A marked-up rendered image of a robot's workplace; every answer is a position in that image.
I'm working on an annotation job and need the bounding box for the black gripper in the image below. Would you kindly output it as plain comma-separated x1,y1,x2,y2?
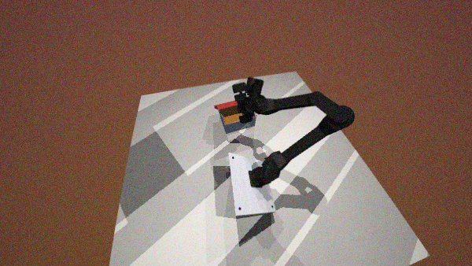
232,82,253,124

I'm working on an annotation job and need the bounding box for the red lid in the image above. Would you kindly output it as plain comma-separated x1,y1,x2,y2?
214,101,238,110

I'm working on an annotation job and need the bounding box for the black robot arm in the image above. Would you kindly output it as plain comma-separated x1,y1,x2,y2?
241,77,355,187

